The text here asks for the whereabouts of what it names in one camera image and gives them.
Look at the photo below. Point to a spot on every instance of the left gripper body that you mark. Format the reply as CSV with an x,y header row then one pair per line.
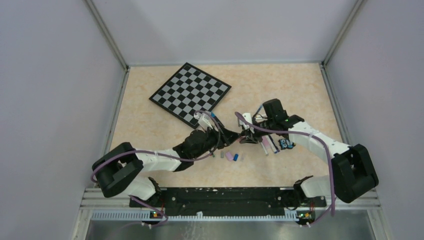
x,y
213,140

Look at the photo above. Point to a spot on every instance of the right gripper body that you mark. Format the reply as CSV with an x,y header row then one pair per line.
x,y
267,124

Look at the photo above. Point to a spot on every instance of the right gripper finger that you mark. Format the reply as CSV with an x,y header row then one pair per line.
x,y
249,132
248,140

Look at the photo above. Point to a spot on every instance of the purple highlighter cap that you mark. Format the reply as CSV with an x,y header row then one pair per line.
x,y
229,156

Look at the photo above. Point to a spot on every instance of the grey white marker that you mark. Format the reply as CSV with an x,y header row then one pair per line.
x,y
265,150

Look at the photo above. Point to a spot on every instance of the black highlighter blue cap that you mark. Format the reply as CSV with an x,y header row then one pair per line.
x,y
216,120

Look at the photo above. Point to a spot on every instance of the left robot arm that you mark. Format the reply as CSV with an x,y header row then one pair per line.
x,y
120,171

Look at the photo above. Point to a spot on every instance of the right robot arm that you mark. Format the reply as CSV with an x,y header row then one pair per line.
x,y
351,172

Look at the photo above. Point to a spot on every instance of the owl eraser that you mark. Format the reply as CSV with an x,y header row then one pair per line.
x,y
286,144

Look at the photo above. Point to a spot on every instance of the black grey chessboard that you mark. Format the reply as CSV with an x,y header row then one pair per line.
x,y
188,90

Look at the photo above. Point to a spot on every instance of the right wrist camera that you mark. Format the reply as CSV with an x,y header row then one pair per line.
x,y
245,122

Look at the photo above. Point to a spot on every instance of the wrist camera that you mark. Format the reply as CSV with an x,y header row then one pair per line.
x,y
245,122
204,120

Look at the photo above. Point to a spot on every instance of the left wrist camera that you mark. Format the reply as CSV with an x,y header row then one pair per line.
x,y
204,120

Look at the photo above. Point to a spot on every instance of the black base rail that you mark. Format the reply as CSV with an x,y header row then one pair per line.
x,y
232,201

